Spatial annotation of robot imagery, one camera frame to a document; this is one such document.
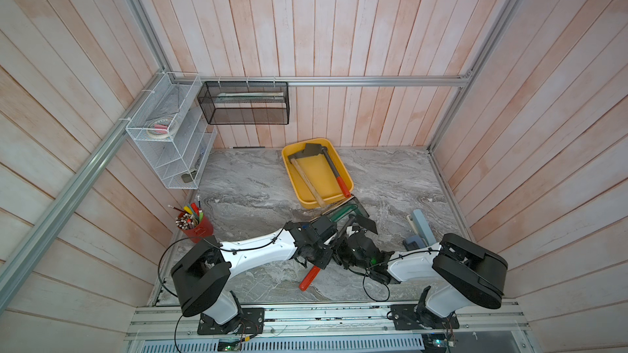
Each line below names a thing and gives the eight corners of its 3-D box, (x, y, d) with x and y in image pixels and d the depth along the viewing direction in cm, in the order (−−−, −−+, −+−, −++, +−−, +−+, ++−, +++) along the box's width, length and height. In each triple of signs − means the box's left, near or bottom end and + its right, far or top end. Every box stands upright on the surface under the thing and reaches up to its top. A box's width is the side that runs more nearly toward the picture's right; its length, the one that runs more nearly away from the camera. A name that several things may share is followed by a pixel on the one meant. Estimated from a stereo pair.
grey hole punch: (422, 247, 91) (428, 240, 86) (406, 218, 99) (411, 210, 94) (430, 245, 91) (437, 238, 87) (414, 216, 99) (419, 208, 94)
